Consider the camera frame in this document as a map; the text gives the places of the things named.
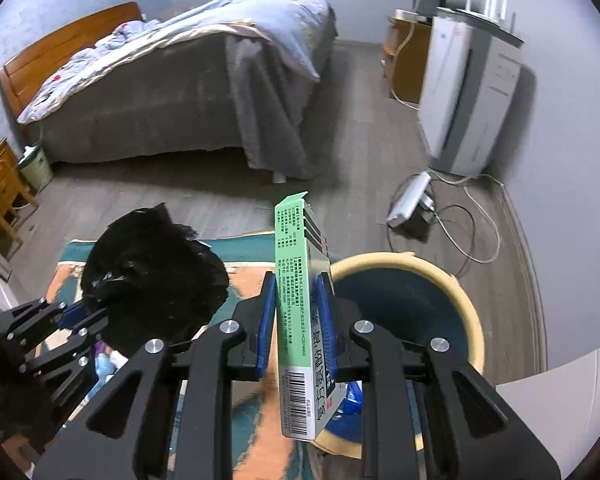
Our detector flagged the green medicine box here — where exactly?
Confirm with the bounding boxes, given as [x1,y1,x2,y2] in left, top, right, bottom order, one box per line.
[274,191,346,441]

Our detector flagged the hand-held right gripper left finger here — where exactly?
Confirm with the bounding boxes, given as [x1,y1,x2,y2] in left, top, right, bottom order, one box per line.
[32,271,278,480]

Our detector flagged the black plastic bag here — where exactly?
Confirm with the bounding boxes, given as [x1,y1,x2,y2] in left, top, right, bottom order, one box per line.
[80,203,231,356]

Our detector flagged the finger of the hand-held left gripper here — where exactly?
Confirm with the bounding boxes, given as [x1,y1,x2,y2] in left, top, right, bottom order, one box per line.
[0,297,89,343]
[17,312,112,413]

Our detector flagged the white air purifier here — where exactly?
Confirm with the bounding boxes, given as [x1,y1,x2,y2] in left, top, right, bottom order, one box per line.
[417,6,526,178]

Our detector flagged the small white green bin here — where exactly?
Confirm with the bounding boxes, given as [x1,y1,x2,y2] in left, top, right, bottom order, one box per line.
[19,144,54,193]

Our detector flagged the white cord at cabinet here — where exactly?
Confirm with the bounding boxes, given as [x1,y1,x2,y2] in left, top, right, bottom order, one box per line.
[389,19,422,111]

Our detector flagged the light blue quilt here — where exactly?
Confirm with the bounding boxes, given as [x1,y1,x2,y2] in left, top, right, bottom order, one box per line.
[17,0,331,126]

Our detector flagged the wooden bed headboard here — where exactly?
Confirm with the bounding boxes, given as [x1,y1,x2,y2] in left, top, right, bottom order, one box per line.
[0,1,146,121]

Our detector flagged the patterned teal orange rug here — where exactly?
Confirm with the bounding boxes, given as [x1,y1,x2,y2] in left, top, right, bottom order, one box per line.
[45,232,366,480]

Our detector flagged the wooden cabinet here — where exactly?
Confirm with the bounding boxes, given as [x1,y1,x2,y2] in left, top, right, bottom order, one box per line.
[382,10,433,106]

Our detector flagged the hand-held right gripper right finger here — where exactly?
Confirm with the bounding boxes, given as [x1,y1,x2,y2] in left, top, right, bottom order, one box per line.
[316,272,563,480]

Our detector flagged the white router with antennas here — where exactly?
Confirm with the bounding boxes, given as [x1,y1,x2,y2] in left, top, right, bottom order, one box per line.
[455,0,525,47]

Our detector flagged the white cable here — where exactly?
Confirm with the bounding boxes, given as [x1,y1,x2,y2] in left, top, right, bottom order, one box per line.
[427,170,504,264]

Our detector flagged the white cabinet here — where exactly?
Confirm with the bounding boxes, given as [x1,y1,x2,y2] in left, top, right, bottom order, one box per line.
[495,340,600,480]

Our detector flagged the wooden chair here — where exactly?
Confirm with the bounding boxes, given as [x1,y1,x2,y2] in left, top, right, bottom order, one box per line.
[0,137,38,261]

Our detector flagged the yellow-rimmed teal bucket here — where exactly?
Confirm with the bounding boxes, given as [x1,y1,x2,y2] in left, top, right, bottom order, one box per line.
[312,251,486,461]

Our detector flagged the bed with blue quilt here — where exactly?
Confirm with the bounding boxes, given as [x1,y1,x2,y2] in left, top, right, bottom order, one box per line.
[30,5,338,181]

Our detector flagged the blue wrapper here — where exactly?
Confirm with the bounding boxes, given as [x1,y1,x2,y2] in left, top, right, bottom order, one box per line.
[339,381,365,415]

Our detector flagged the white power strip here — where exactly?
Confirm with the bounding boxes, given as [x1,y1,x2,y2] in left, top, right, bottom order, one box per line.
[386,171,433,228]

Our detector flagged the black cable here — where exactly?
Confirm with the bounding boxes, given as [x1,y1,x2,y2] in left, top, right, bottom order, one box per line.
[387,204,477,279]

